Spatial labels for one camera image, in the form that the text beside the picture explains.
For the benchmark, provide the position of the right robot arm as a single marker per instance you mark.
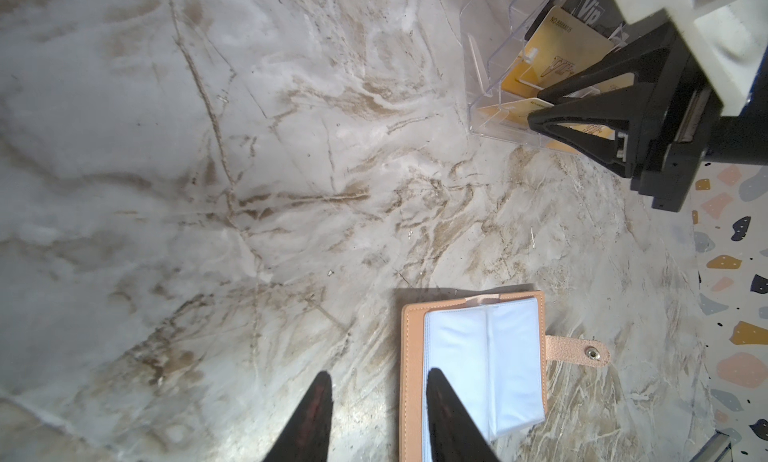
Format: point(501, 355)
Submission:
point(741, 139)

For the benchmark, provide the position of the gold VIP card left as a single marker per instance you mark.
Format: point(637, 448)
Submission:
point(561, 46)

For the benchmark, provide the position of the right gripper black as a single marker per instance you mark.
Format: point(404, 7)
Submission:
point(683, 109)

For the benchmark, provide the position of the gold VIP card right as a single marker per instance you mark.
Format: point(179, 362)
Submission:
point(511, 118)

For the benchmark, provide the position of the gold vip card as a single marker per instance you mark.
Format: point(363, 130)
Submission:
point(511, 118)
point(561, 46)

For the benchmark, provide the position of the black VIP card left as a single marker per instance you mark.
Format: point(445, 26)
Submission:
point(603, 16)

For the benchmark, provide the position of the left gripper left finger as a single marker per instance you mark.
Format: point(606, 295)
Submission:
point(306, 436)

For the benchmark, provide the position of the clear acrylic card display stand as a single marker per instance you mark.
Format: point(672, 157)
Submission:
point(514, 49)

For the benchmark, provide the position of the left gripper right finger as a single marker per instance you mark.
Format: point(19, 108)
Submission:
point(453, 434)

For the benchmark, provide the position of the tan leather card holder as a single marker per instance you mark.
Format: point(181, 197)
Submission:
point(494, 352)

